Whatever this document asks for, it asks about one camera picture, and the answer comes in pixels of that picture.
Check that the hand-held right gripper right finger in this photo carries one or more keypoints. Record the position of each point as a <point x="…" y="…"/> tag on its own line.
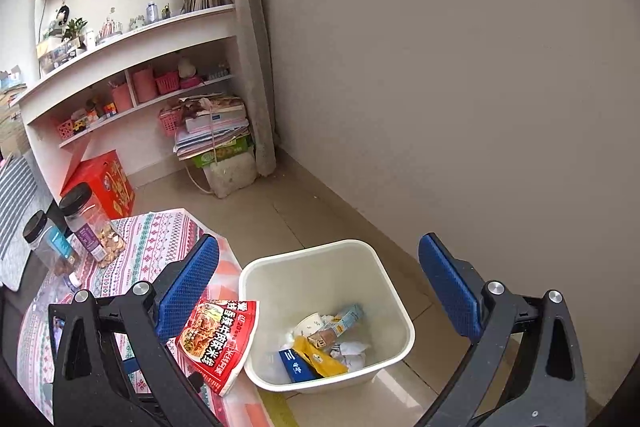
<point x="450" y="287"/>

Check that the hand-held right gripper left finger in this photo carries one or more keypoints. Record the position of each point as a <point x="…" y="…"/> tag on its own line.
<point x="187" y="287"/>

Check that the red noodle packet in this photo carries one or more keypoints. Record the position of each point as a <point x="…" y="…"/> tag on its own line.
<point x="220" y="342"/>

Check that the light blue small carton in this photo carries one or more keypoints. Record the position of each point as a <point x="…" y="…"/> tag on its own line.
<point x="350" y="317"/>

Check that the white plastic wad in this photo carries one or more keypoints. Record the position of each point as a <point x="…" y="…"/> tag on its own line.
<point x="289" y="338"/>

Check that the white tissue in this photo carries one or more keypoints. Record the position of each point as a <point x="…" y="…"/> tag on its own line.
<point x="352" y="352"/>

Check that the white trash bin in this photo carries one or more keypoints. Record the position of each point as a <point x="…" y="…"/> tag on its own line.
<point x="325" y="272"/>

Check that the white paper cup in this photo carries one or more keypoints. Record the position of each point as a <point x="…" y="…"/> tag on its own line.
<point x="310" y="323"/>

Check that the brown cardboard scrap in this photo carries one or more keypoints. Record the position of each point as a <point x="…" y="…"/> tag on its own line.
<point x="322" y="338"/>

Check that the yellow packet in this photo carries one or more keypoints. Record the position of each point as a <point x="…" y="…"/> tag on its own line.
<point x="317" y="357"/>

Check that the patterned tablecloth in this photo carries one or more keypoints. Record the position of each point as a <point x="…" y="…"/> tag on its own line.
<point x="160" y="237"/>

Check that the clear jar purple label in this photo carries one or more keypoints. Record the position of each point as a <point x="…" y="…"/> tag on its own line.
<point x="95" y="232"/>

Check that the white sack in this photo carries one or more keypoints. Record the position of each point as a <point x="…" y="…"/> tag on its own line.
<point x="230" y="174"/>

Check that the red gift box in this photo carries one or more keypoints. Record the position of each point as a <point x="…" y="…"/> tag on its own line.
<point x="107" y="187"/>

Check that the green box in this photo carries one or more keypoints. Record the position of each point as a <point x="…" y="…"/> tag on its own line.
<point x="225" y="154"/>

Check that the clear jar blue label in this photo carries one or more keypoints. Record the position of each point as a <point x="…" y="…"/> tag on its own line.
<point x="50" y="247"/>

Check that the tied stack of papers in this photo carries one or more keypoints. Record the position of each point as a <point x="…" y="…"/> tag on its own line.
<point x="212" y="127"/>

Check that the pink hanging basket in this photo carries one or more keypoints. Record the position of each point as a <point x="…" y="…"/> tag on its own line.
<point x="169" y="121"/>

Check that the yellow toy truck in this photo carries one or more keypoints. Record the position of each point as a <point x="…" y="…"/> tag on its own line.
<point x="80" y="125"/>

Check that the grey striped cushion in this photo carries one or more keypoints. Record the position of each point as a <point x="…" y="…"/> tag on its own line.
<point x="15" y="192"/>

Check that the pink patterned basket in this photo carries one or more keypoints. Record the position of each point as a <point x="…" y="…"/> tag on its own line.
<point x="65" y="128"/>

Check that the pink mesh basket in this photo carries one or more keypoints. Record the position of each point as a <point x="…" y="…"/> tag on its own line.
<point x="167" y="83"/>

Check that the pink bowl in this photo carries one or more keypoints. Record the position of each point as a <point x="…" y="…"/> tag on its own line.
<point x="191" y="82"/>

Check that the pale plush toy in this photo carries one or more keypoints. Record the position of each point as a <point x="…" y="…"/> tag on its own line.
<point x="187" y="67"/>

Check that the grey curtain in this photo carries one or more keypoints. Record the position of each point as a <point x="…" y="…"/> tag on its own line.
<point x="255" y="57"/>

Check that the white shelf unit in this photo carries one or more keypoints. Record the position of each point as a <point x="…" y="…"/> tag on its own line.
<point x="150" y="32"/>

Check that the small white bottle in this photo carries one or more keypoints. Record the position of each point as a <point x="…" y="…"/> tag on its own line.
<point x="90" y="38"/>

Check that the clear storage boxes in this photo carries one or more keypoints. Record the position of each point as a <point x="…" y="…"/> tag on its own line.
<point x="57" y="52"/>

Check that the small grey can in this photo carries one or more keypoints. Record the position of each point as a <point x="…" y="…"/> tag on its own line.
<point x="151" y="12"/>

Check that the small potted plant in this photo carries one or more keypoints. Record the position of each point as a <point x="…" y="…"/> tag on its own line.
<point x="72" y="29"/>

